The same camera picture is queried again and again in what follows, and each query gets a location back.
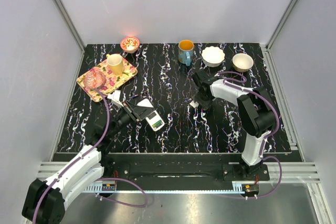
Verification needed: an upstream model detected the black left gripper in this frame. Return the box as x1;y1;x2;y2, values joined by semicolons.
108;100;154;138

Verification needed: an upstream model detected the white remote control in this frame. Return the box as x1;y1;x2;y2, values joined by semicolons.
145;108;165;132

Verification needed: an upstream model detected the white battery cover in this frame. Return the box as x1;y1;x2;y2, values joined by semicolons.
190;100;199;108

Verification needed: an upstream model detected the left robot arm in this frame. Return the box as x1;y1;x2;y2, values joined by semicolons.
22;99;157;223

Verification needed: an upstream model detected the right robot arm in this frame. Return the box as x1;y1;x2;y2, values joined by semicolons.
192;71;280;180

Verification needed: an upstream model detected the white scalloped bowl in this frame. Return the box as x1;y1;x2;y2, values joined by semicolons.
201;46;225;67

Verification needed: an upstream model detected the blue butterfly mug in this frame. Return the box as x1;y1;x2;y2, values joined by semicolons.
178;40;194;67

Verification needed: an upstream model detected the floral serving tray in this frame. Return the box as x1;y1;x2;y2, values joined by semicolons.
77;59;138;102

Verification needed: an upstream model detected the beige bowl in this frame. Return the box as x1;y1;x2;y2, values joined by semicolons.
232;53;254;73

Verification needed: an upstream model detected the yellow cup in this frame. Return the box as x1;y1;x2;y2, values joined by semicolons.
107;54;124;76

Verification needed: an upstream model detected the pink patterned glass bowl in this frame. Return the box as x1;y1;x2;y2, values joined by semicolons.
83;70;106;89

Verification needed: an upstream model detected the red patterned small bowl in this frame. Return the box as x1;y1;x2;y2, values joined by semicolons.
120;36;140;54

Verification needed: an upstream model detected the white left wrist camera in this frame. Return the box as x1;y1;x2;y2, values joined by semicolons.
107;90;123;108

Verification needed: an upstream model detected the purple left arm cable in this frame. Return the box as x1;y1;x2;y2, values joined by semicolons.
31;89;150;224

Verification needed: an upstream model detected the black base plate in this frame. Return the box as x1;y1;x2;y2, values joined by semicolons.
107;153;270;182

